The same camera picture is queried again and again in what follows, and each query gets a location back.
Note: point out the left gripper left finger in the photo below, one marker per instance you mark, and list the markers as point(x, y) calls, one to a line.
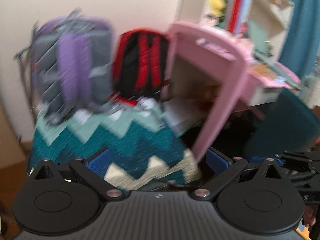
point(91, 172)

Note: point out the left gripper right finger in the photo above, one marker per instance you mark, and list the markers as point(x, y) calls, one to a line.
point(227, 171)

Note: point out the dark teal bin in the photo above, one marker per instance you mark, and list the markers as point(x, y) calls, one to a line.
point(289, 125)

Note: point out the teal cream chevron blanket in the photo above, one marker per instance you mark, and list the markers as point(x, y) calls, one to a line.
point(143, 147)

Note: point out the beige wardrobe door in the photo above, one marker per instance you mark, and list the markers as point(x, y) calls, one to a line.
point(11, 152)

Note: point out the pink plastic chair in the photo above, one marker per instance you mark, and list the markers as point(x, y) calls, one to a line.
point(227, 61)

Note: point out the purple grey backpack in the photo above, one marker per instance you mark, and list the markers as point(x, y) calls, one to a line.
point(68, 66)

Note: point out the teal curtain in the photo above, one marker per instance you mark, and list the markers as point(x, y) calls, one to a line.
point(302, 42)

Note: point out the black red backpack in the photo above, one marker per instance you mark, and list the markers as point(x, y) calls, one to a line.
point(139, 66)

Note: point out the bookshelf with books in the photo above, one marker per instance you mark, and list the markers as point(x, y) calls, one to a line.
point(274, 16)

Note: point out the yellow plush toy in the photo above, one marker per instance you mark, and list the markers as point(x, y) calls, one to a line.
point(214, 15)

